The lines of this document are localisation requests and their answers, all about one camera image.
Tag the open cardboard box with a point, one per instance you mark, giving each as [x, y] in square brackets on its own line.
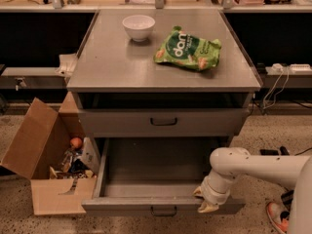
[39, 145]

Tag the green snack bag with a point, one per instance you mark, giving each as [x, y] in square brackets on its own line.
[185, 50]

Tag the white ceramic bowl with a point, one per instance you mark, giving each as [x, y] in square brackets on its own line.
[138, 27]

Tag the orange white shoe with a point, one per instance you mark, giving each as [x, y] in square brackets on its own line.
[278, 216]

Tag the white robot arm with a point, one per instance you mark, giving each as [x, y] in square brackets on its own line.
[292, 172]

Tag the orange fruit in box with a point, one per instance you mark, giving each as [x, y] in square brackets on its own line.
[76, 142]

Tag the grey top drawer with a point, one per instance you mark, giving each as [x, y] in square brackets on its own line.
[216, 122]

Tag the white power strip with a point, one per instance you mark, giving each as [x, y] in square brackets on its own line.
[301, 68]

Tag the grey metal drawer cabinet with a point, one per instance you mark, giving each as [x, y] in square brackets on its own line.
[115, 72]

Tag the grey drawer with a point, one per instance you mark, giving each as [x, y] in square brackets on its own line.
[216, 122]
[151, 175]

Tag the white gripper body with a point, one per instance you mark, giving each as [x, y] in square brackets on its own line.
[214, 195]

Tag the black power adapter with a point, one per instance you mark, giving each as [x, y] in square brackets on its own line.
[269, 152]

